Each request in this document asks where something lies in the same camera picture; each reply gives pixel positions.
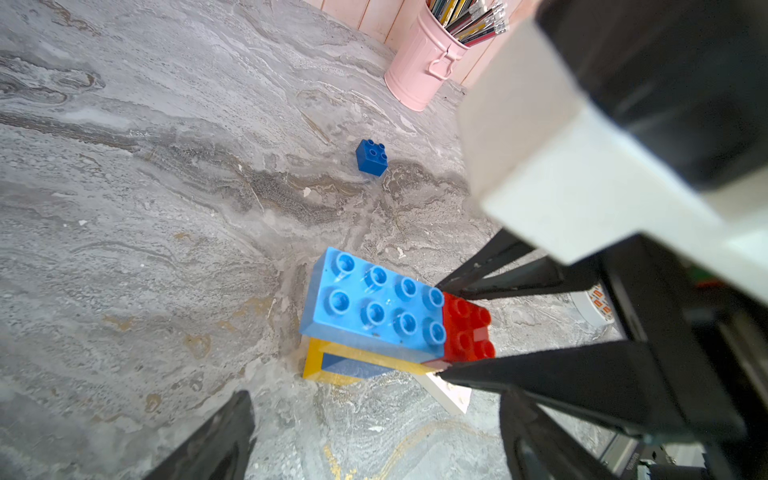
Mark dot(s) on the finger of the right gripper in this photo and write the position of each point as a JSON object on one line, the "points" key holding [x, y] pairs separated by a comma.
{"points": [[481, 278], [664, 391]]}

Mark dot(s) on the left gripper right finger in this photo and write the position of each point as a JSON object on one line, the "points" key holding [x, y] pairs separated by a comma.
{"points": [[536, 447]]}

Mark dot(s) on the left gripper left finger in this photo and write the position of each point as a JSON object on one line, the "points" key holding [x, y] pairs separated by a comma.
{"points": [[219, 449]]}

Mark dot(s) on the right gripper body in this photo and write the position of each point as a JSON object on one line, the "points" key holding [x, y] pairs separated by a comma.
{"points": [[710, 340]]}

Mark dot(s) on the red lego brick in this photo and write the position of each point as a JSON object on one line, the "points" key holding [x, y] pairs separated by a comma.
{"points": [[467, 328]]}

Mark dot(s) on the small blue lego brick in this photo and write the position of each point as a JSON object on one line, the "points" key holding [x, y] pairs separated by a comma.
{"points": [[371, 157]]}

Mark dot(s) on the white lego plate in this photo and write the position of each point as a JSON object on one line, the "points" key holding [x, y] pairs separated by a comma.
{"points": [[453, 398]]}

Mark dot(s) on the pink pencil cup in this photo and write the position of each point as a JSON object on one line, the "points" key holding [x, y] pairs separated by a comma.
{"points": [[425, 60]]}

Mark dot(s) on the bundle of pencils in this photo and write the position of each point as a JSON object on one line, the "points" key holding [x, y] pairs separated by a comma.
{"points": [[470, 22]]}

